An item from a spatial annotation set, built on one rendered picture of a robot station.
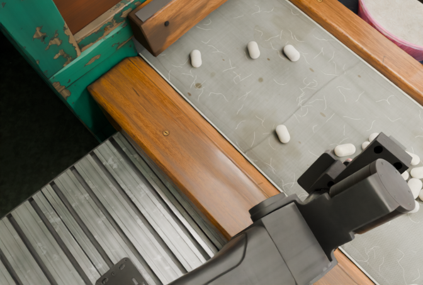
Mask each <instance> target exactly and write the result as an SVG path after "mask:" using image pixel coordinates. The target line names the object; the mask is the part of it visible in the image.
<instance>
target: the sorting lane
mask: <svg viewBox="0 0 423 285"><path fill-rule="evenodd" d="M249 42H256V43H257V46H258V49H259V51H260V55H259V56H258V58H256V59H253V58H252V57H251V56H250V54H249V50H248V48H247V45H248V43H249ZM287 45H292V46H293V47H294V48H295V49H296V50H297V51H298V52H299V54H300V58H299V59H298V60H297V61H292V60H290V59H289V58H288V56H287V55H286V54H285V53H284V48H285V46H287ZM193 50H198V51H200V54H201V65H200V66H199V67H193V66H192V64H191V56H190V53H191V51H193ZM139 56H140V57H142V58H143V59H144V60H145V61H146V62H147V63H148V64H149V65H150V66H151V67H152V68H153V69H154V70H155V71H156V72H157V73H158V74H159V75H160V76H161V77H162V78H163V79H164V80H165V81H166V82H167V83H168V84H169V85H170V86H171V87H172V88H173V89H175V90H176V91H177V92H178V93H179V94H180V95H181V96H182V97H183V98H184V99H185V100H186V101H187V102H188V103H189V104H190V105H191V106H192V107H193V108H194V109H195V110H196V111H197V112H199V114H200V115H202V117H204V119H205V120H206V121H207V122H209V124H211V126H212V127H214V129H216V131H217V132H219V133H220V134H221V135H222V136H223V137H224V138H225V139H226V140H227V141H228V142H229V143H230V144H231V145H232V146H233V147H234V148H235V149H236V150H237V151H238V152H239V153H240V154H242V155H243V156H244V157H245V158H246V159H247V160H248V161H249V162H250V163H251V164H252V165H253V166H254V167H255V168H256V169H257V170H258V171H259V172H260V173H261V174H262V175H263V176H264V177H265V178H266V179H267V180H268V181H269V182H270V183H271V184H272V185H273V186H274V187H275V188H276V189H277V190H278V191H279V192H281V193H282V192H284V193H285V195H286V197H287V196H289V195H292V194H294V193H296V195H297V196H298V198H300V200H301V201H302V202H303V201H304V200H305V199H306V198H307V196H308V195H309V194H308V193H307V192H306V191H305V190H304V189H303V188H302V187H301V186H300V185H299V184H298V183H297V179H298V178H299V177H300V176H301V175H302V174H303V173H304V172H305V171H306V170H307V169H308V168H309V167H310V166H311V165H312V164H313V163H314V162H315V161H316V160H317V159H318V158H319V157H320V156H321V155H322V154H323V153H324V152H325V151H326V150H331V151H330V153H331V154H332V155H333V156H334V157H335V158H336V159H338V160H340V161H341V162H343V161H345V160H346V159H348V158H350V159H353V158H355V156H357V155H359V154H360V153H361V152H362V151H363V149H362V144H363V143H364V142H370V141H369V136H370V135H371V134H372V133H380V132H383V133H384V134H385V135H386V136H388V137H389V136H390V135H391V136H392V137H393V138H395V139H396V140H397V141H398V142H400V143H401V144H402V145H403V146H404V147H405V148H407V149H406V150H405V151H407V152H410V153H412V154H415V155H417V156H418V157H419V158H420V162H419V163H418V164H417V165H410V167H409V169H407V170H406V171H407V172H408V174H409V177H408V179H406V180H405V181H406V182H407V183H408V181H409V180H410V179H412V178H413V177H412V176H411V174H410V172H411V170H412V169H413V168H416V167H423V107H422V106H421V105H420V104H419V103H417V102H416V101H415V100H413V99H412V98H411V97H410V96H408V95H407V94H406V93H404V92H403V91H402V90H401V89H400V88H398V87H397V86H396V85H395V84H393V83H392V82H391V81H389V80H388V79H387V78H386V77H384V76H383V75H382V74H380V73H379V72H378V71H377V70H376V69H374V68H373V67H372V66H370V65H369V64H368V63H367V62H365V61H364V60H363V59H362V58H361V57H359V56H358V55H356V54H355V53H354V52H353V51H352V50H350V49H349V48H347V47H346V46H345V45H344V44H343V43H341V42H340V41H339V40H338V39H336V38H335V37H334V36H332V35H331V34H330V33H329V32H328V31H326V30H325V29H323V28H322V27H321V26H320V25H319V24H317V23H316V22H314V20H312V19H311V18H310V17H308V16H307V15H306V14H305V13H303V12H302V11H301V10H299V9H298V8H297V7H296V6H295V5H293V4H292V3H291V2H289V1H288V0H228V1H226V2H225V3H223V4H222V5H221V6H219V7H218V8H217V9H216V10H214V11H212V12H211V13H210V14H209V15H208V16H206V17H205V18H203V19H202V20H201V21H200V22H199V23H197V24H196V25H194V27H192V28H191V29H190V30H188V31H187V32H186V33H185V34H184V35H183V36H181V37H180V38H179V39H177V40H176V41H175V42H174V43H173V44H171V45H170V46H168V47H167V48H166V49H165V50H164V51H163V52H162V53H161V54H159V55H158V56H157V57H154V56H153V55H152V54H151V53H150V52H149V51H148V50H147V49H145V50H143V51H142V52H140V53H139ZM278 125H284V126H285V127H286V129H287V130H288V133H289V135H290V140H289V141H288V142H287V143H283V142H281V141H280V140H279V138H278V135H277V133H276V127H277V126H278ZM347 143H350V144H353V145H354V146H355V149H356V150H355V152H354V153H353V154H352V155H347V156H343V157H339V156H337V155H336V154H335V152H334V150H335V148H336V147H337V146H338V145H344V144H347ZM415 200H416V201H417V202H418V204H419V210H418V211H417V212H415V213H406V214H404V215H402V216H399V217H398V218H396V219H394V220H391V221H389V222H387V223H385V224H383V225H381V226H378V227H376V228H374V229H372V230H370V231H368V232H366V233H364V234H361V235H359V234H355V239H353V240H352V241H350V242H348V243H345V244H344V245H341V246H340V247H338V249H339V250H340V251H341V252H342V253H343V254H344V255H345V256H346V257H347V258H348V259H349V260H350V261H351V262H352V263H354V264H355V265H356V266H357V267H358V268H359V269H360V270H361V271H362V272H363V273H364V274H365V275H366V276H367V277H368V278H369V279H370V280H371V281H372V282H373V283H374V284H375V285H411V284H417V285H423V200H421V199H420V197H419V195H418V197H417V198H415Z"/></svg>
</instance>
